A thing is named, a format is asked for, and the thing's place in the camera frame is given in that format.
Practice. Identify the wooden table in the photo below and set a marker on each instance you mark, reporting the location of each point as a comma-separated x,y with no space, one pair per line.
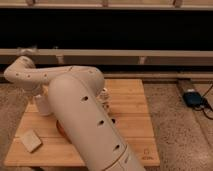
129,109

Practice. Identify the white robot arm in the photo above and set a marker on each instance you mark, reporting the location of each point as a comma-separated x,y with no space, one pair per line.
72,96

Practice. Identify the long wooden bench rail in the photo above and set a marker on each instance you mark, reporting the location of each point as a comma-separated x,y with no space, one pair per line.
109,57

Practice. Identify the small white bottle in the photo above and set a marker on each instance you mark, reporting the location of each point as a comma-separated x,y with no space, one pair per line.
103,97

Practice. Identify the white sponge block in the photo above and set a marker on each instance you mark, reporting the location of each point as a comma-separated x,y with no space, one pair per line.
31,141

